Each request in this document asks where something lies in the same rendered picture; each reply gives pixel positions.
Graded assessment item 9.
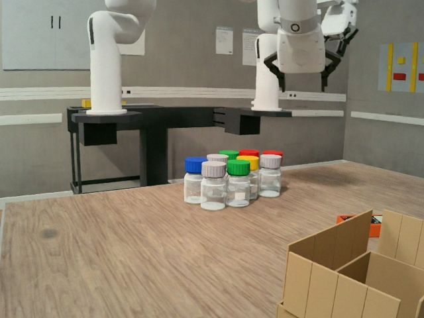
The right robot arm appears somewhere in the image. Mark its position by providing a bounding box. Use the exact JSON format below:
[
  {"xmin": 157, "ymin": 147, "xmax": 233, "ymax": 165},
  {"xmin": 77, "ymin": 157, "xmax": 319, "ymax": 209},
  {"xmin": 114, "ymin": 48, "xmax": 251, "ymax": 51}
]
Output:
[{"xmin": 86, "ymin": 0, "xmax": 321, "ymax": 115}]

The orange digital multimeter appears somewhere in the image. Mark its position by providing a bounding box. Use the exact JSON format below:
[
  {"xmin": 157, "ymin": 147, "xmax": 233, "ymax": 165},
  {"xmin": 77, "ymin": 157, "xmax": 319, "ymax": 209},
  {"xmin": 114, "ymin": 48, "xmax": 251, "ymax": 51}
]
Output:
[{"xmin": 337, "ymin": 215, "xmax": 382, "ymax": 237}]

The open brown cardboard box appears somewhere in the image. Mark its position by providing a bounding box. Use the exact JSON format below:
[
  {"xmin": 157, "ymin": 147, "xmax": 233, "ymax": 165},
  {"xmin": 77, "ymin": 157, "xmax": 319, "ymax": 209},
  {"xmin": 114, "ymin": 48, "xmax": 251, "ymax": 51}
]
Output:
[{"xmin": 276, "ymin": 209, "xmax": 424, "ymax": 318}]

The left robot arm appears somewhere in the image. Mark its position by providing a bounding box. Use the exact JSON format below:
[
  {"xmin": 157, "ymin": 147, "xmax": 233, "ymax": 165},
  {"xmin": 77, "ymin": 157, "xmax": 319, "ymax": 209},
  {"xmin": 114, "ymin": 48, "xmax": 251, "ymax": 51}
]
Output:
[{"xmin": 251, "ymin": 0, "xmax": 358, "ymax": 111}]

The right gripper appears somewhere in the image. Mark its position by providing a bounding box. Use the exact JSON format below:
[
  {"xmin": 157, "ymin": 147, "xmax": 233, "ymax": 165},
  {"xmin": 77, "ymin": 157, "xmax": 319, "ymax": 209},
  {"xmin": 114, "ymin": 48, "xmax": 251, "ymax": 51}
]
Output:
[{"xmin": 263, "ymin": 23, "xmax": 341, "ymax": 92}]

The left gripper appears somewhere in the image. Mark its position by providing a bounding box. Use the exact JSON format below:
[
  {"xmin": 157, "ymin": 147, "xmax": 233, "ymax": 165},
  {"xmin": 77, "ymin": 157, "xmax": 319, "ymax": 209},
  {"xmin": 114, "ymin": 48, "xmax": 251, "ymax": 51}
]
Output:
[{"xmin": 321, "ymin": 2, "xmax": 358, "ymax": 57}]

